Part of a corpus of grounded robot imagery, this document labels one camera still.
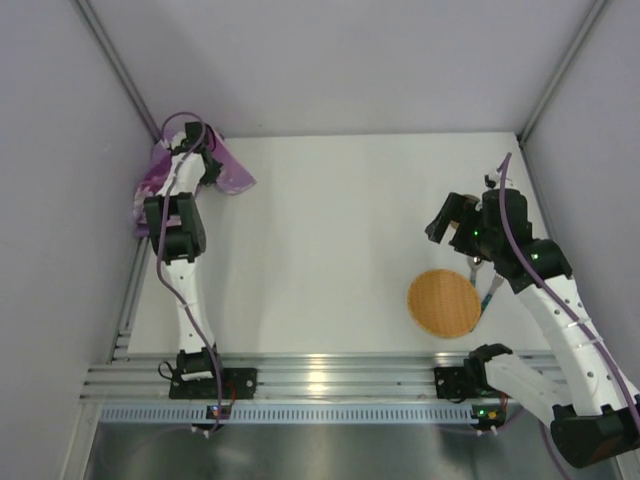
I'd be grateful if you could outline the perforated grey cable duct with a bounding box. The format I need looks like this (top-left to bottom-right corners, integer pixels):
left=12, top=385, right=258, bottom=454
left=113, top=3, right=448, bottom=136
left=100, top=402, right=506, bottom=428

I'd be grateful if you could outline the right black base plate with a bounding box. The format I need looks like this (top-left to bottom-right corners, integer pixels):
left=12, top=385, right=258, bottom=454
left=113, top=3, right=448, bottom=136
left=434, top=364, right=527, bottom=403

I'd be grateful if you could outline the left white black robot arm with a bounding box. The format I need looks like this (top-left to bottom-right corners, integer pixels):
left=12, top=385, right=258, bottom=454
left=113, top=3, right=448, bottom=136
left=143, top=119, right=222, bottom=387

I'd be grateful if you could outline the beige metal cup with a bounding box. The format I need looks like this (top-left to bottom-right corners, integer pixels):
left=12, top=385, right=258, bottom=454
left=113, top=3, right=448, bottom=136
left=449, top=194, right=481, bottom=230

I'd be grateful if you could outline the purple printed cloth placemat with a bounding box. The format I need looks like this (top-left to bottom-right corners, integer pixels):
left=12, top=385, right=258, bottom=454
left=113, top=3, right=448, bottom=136
left=133, top=127, right=256, bottom=238

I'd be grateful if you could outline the metal fork teal handle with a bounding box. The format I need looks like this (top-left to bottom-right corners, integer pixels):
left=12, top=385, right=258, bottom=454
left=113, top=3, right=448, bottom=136
left=481, top=274, right=504, bottom=313

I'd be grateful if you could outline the round orange woven plate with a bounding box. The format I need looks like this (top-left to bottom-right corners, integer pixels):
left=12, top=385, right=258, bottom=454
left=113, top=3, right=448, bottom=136
left=407, top=269, right=482, bottom=339

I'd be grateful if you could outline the metal spoon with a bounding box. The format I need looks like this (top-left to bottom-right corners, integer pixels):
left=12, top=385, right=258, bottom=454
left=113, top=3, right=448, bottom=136
left=467, top=256, right=484, bottom=286

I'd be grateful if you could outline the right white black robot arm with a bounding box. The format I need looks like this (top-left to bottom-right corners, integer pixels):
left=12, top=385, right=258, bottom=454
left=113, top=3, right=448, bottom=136
left=425, top=188, right=639, bottom=468

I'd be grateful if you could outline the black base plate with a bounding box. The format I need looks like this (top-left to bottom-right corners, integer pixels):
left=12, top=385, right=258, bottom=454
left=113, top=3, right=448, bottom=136
left=434, top=364, right=527, bottom=403
left=169, top=367, right=258, bottom=400

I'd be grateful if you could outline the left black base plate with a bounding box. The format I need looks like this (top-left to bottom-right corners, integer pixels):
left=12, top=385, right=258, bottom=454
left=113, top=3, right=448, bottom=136
left=169, top=367, right=258, bottom=400

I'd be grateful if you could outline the aluminium mounting rail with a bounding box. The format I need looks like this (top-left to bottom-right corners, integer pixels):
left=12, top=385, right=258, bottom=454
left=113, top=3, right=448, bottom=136
left=79, top=349, right=624, bottom=404

